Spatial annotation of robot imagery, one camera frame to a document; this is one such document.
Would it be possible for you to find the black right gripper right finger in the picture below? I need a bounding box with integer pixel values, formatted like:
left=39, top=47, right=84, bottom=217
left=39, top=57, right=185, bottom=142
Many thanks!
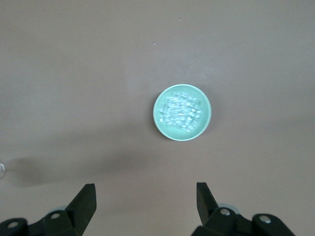
left=190, top=181, right=296, bottom=236

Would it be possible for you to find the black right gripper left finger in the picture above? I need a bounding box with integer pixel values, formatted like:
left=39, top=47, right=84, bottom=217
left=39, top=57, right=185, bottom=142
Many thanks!
left=0, top=183, right=96, bottom=236

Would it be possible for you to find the heap of clear ice cubes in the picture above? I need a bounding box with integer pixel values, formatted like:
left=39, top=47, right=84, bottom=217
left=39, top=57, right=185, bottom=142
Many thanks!
left=158, top=91, right=203, bottom=132

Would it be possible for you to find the mint green ceramic bowl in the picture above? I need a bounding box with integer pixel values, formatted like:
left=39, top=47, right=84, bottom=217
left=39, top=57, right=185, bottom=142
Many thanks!
left=153, top=84, right=212, bottom=142

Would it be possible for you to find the brown table cover mat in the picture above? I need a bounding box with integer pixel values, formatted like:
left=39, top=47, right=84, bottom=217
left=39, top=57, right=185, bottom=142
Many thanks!
left=0, top=0, right=315, bottom=236

